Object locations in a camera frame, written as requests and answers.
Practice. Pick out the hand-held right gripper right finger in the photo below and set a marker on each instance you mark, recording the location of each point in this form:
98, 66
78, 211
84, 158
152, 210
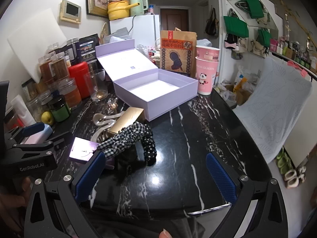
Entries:
220, 178

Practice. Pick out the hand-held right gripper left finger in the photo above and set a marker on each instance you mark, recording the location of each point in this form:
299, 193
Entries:
90, 176

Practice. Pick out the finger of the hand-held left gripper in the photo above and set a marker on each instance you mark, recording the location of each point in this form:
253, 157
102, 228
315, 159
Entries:
49, 145
34, 128

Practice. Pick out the small purple square box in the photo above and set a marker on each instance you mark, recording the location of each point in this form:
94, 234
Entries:
81, 151

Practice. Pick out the black hair claw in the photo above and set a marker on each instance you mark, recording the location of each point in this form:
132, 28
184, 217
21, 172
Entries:
126, 153

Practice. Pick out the black white gingham scrunchie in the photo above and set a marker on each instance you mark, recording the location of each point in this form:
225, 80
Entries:
118, 138

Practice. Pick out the pearl white hair claw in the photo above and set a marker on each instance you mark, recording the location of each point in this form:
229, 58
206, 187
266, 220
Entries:
101, 129

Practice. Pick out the black polka dot scrunchie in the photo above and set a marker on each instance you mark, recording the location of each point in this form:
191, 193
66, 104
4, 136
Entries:
148, 148

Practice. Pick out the gold box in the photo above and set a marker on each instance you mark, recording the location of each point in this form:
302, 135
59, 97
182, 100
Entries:
126, 121

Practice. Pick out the amber hair clip with bear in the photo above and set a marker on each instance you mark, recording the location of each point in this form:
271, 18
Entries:
112, 105

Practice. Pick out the purple gift box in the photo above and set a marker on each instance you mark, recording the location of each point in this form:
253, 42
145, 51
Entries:
153, 86

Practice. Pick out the person's left hand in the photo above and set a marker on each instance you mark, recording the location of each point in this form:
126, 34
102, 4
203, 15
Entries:
13, 193

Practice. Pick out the person's right hand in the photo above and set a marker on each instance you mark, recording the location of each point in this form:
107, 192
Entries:
164, 234

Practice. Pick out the light blue case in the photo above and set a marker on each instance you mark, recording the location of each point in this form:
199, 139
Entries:
48, 129

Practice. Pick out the yellow-green fruit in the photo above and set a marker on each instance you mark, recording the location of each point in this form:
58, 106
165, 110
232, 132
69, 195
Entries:
47, 118

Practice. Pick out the clear empty jar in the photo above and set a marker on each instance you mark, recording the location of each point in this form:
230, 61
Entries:
37, 106

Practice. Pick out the white tube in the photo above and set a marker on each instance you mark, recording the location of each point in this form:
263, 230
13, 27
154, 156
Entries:
22, 109

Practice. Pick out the dark jar with green label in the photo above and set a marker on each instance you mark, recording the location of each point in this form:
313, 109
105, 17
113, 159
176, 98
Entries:
59, 111

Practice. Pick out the clear jar with brown contents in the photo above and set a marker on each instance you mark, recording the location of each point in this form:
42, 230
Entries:
47, 72
60, 69

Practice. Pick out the green slippers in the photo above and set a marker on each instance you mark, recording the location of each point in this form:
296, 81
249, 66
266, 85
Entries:
282, 162

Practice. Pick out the red canister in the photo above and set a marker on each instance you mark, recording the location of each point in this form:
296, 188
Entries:
80, 79

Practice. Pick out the beige slippers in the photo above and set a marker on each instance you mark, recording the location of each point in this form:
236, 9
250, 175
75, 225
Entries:
294, 177

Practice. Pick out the clear drinking glass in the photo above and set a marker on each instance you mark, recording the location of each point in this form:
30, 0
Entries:
96, 86

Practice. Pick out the tall dark jar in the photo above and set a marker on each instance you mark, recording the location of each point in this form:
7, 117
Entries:
72, 52

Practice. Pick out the light blue patterned cloth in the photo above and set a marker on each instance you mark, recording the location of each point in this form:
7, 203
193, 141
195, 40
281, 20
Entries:
270, 109

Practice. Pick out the pile of plastic bags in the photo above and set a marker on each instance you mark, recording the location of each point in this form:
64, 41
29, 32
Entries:
237, 86

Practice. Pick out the black printed box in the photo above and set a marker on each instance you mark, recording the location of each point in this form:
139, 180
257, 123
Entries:
88, 48

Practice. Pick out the pink panda paper cup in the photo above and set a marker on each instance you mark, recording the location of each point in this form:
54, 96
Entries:
206, 76
208, 53

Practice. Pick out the woven fan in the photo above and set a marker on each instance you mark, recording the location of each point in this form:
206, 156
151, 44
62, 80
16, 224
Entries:
105, 33

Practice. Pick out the brown printed paper bag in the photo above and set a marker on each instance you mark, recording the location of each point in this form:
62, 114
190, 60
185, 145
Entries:
177, 52

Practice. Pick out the pink white hanging bag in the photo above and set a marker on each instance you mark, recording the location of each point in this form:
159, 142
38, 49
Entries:
231, 42

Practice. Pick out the light blue quilted cushion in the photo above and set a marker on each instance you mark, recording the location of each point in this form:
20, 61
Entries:
203, 42

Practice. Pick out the beige tote bag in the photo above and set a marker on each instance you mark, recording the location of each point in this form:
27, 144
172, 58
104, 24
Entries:
258, 47

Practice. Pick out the white kettle-shaped bottle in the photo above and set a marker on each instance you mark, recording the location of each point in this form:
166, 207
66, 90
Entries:
154, 53

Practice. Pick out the yellow pot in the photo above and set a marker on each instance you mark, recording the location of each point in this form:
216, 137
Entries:
118, 11

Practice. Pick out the green tote bag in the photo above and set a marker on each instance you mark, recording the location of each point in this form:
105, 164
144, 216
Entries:
235, 27
263, 38

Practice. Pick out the row of cosmetic bottles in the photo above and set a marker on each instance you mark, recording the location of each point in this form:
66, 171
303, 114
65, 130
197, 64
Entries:
294, 52

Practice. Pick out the white fridge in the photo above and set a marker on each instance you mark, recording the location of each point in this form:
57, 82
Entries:
146, 27

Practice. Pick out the dark hanging bag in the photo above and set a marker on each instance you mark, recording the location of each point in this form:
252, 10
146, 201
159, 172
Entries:
211, 24

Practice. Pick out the pale green electric kettle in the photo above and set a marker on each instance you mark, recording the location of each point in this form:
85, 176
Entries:
137, 6

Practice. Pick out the brown door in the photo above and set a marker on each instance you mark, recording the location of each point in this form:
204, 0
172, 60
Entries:
173, 22

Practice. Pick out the small pink bottle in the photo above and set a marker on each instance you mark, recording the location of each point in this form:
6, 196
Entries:
151, 10

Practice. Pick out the wall intercom panel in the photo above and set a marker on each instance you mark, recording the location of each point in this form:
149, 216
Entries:
70, 11

